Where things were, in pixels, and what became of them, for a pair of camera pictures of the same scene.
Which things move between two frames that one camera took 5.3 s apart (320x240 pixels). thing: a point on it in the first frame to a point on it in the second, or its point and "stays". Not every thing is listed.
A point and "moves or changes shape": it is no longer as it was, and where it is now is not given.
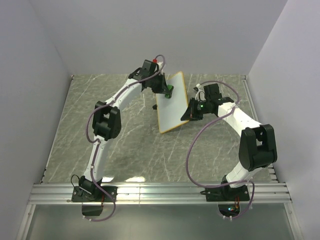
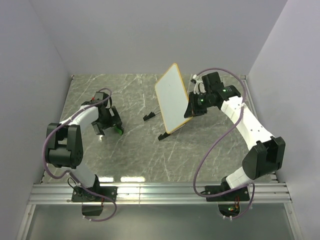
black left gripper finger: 165,88 to 119,126
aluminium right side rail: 270,169 stays
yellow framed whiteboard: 171,110 moves or changes shape
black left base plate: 87,194 stays
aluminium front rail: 156,193 stays
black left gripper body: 156,84 to 107,120
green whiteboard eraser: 170,88 moves or changes shape
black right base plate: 234,194 stays
